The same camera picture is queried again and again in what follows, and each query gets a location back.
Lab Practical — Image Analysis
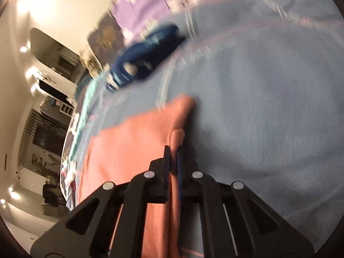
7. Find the arched wall mirror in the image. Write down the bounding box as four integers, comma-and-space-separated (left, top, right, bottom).
29, 28, 90, 82

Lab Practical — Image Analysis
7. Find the teal cloth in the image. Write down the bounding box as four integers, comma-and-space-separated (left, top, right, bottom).
70, 72, 108, 152

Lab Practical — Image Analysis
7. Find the orange long-sleeve shirt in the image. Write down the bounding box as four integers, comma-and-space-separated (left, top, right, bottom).
77, 94, 197, 258

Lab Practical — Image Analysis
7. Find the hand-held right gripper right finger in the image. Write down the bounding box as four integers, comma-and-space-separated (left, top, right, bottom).
176, 146, 315, 258

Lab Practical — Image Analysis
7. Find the beige crumpled cloth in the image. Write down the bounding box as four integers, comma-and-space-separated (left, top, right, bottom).
80, 46, 100, 77

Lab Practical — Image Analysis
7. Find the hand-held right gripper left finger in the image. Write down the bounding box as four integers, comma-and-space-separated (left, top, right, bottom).
31, 145, 172, 258

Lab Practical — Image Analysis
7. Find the dark printed bed cover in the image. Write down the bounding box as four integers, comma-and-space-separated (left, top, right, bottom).
61, 127, 82, 211

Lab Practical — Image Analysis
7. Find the navy star-print blanket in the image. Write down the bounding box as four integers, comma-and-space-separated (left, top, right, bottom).
105, 25, 186, 92

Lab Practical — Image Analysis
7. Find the dark tree-print cushion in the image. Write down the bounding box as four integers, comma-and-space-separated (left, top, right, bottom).
87, 15, 127, 52

